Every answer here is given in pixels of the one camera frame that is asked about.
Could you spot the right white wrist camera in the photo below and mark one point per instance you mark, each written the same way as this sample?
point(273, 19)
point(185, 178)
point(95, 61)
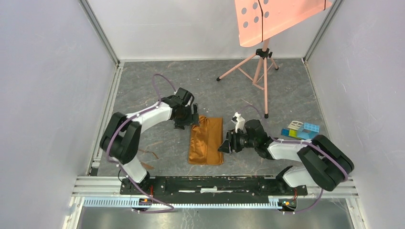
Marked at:
point(238, 121)

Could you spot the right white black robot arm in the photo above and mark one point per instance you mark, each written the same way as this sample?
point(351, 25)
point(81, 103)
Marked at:
point(323, 163)

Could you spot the orange cloth napkin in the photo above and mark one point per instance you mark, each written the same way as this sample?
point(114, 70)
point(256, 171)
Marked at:
point(206, 138)

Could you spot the yellow green toy block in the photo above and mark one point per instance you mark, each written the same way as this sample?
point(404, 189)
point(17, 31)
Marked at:
point(293, 134)

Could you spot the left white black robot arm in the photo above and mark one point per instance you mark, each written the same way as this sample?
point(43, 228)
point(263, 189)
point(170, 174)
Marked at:
point(121, 137)

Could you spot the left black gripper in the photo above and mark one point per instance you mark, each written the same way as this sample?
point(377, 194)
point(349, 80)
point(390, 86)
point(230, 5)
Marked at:
point(193, 119)

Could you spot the blue toy brick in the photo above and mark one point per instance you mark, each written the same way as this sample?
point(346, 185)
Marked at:
point(307, 131)

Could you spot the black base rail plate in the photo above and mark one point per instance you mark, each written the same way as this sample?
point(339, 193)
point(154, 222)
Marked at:
point(218, 189)

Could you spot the pink music stand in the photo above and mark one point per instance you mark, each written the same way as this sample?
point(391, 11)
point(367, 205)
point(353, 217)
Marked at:
point(258, 21)

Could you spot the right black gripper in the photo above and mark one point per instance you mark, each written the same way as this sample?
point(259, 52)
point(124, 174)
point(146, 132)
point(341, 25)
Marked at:
point(232, 137)

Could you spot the white toy window frame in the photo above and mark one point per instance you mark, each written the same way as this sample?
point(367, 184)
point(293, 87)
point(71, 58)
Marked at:
point(295, 125)

